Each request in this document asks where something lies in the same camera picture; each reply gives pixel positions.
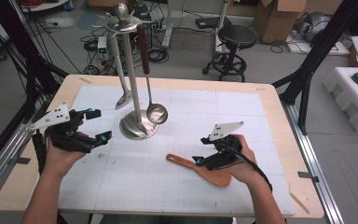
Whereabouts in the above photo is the flat black box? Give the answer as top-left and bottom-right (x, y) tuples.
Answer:
(195, 16), (233, 30)

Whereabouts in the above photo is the large cardboard box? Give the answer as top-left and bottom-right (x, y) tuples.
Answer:
(254, 0), (310, 45)

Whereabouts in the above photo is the hand-held gripper cable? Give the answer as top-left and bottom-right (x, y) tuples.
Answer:
(32, 133), (48, 175)
(218, 141), (274, 193)

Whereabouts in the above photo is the aluminium rail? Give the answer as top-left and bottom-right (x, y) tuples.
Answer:
(0, 119), (35, 204)
(280, 102), (345, 224)

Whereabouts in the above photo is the wooden rice paddle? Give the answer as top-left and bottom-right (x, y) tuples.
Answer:
(165, 153), (233, 189)

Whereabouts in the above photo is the grey rounded device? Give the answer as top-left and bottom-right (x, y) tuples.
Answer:
(293, 11), (333, 44)

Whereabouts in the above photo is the white grid mat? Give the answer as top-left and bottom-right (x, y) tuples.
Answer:
(57, 85), (296, 218)

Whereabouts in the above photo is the coiled black cable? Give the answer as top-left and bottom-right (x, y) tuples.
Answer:
(147, 48), (171, 64)

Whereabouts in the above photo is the right hand-held gripper cable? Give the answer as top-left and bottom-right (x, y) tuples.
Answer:
(218, 141), (274, 193)

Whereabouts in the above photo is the steel ladle with wooden handle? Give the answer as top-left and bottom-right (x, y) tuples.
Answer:
(135, 23), (170, 126)

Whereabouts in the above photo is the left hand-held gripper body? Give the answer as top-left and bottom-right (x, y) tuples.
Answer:
(30, 102), (98, 154)

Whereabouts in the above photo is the steel utensil rack stand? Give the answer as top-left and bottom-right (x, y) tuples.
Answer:
(92, 3), (160, 141)

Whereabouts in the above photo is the small box with green light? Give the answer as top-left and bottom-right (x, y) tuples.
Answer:
(96, 35), (109, 63)

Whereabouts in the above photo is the black computer tower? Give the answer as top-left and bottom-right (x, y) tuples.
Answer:
(131, 4), (154, 49)

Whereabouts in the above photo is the left hand-held gripper cable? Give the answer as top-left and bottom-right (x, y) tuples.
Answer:
(32, 133), (48, 175)

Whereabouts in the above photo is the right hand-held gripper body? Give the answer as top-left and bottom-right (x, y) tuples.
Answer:
(200, 120), (245, 172)

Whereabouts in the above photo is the white table leg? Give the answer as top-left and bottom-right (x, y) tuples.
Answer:
(161, 0), (174, 49)
(213, 0), (230, 54)

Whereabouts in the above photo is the grey tape strip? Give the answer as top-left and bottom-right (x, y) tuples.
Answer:
(7, 156), (32, 166)
(296, 170), (321, 184)

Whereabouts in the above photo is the black round stool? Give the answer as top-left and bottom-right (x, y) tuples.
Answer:
(201, 24), (258, 83)

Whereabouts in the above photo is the black metal frame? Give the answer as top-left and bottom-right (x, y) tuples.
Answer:
(271, 0), (358, 135)
(0, 0), (72, 177)

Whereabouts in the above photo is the person's left hand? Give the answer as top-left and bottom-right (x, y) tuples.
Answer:
(42, 120), (90, 180)

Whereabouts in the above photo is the person's right hand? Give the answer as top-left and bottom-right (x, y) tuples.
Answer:
(220, 133), (264, 188)

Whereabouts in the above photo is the white foam block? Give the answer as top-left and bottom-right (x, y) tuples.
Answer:
(322, 66), (358, 135)

